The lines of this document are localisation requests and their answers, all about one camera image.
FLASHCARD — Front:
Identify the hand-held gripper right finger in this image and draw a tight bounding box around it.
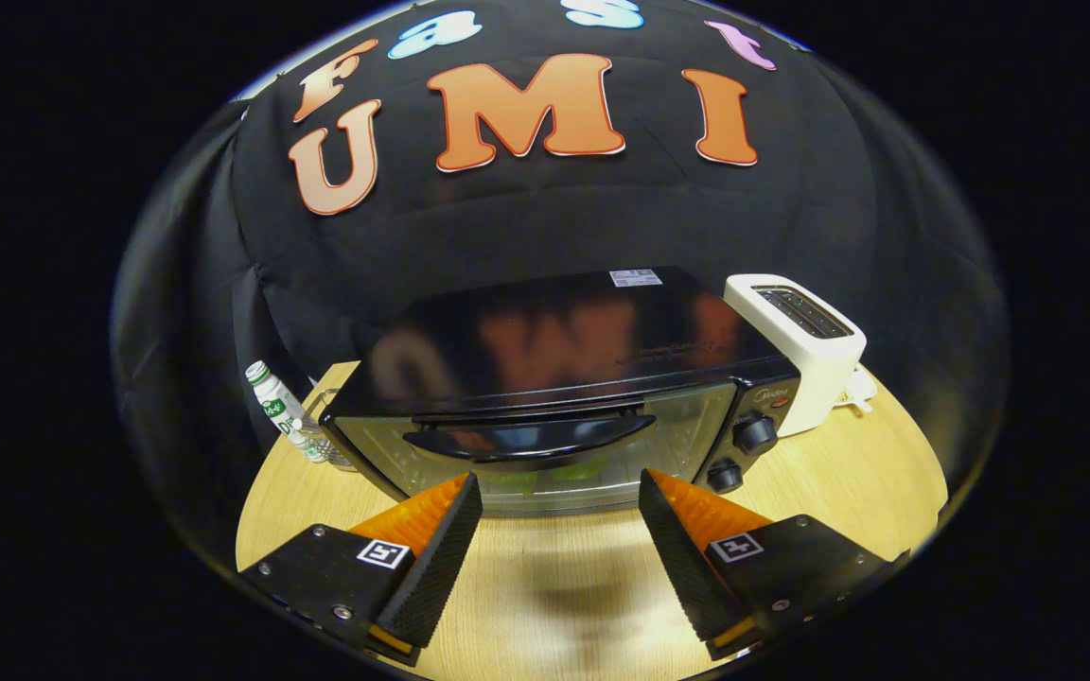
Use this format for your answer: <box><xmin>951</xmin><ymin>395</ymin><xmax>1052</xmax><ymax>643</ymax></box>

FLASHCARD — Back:
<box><xmin>638</xmin><ymin>468</ymin><xmax>912</xmax><ymax>663</ymax></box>

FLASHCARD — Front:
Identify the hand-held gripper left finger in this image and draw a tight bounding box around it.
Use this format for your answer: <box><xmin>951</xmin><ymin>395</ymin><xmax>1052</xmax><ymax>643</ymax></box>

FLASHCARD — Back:
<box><xmin>238</xmin><ymin>474</ymin><xmax>486</xmax><ymax>669</ymax></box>

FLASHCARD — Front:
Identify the black toaster oven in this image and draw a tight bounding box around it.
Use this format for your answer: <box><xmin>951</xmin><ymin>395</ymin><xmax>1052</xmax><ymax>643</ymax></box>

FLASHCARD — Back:
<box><xmin>320</xmin><ymin>267</ymin><xmax>804</xmax><ymax>519</ymax></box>

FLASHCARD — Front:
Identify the white pop-up toaster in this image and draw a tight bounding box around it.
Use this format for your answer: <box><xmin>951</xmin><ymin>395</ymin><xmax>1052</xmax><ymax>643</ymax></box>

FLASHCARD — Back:
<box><xmin>723</xmin><ymin>273</ymin><xmax>869</xmax><ymax>438</ymax></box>

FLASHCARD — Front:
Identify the white bottle with green label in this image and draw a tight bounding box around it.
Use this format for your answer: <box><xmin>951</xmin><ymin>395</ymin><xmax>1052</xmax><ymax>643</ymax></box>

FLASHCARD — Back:
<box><xmin>244</xmin><ymin>360</ymin><xmax>329</xmax><ymax>464</ymax></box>

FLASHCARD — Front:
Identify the metal wire rack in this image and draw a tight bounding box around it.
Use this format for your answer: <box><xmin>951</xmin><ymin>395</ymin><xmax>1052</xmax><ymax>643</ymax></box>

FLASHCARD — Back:
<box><xmin>304</xmin><ymin>388</ymin><xmax>359</xmax><ymax>472</ymax></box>

